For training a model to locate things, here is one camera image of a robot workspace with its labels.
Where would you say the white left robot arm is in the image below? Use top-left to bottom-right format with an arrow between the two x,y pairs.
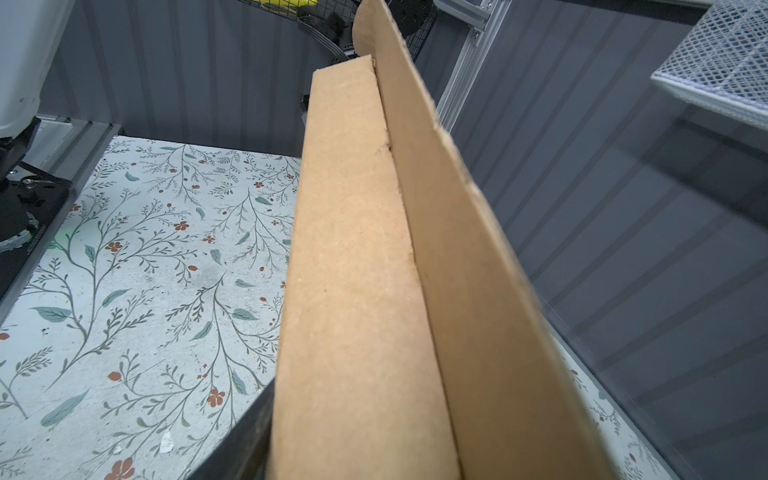
1,0 -> 74,177

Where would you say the white wire mesh basket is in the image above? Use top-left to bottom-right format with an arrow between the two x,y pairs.
651,0 -> 767,130

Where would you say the brown cardboard box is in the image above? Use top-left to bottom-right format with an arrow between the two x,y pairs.
267,1 -> 617,479

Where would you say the aluminium enclosure frame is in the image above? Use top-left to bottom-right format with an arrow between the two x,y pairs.
434,0 -> 514,132

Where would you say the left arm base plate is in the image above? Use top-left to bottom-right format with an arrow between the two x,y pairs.
1,162 -> 72,301

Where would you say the yellow marker pen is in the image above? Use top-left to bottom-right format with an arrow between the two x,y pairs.
259,0 -> 318,10

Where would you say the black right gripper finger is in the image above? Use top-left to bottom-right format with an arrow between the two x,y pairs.
189,380 -> 275,480

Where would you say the black wire mesh basket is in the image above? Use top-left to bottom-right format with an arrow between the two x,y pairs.
244,0 -> 437,62

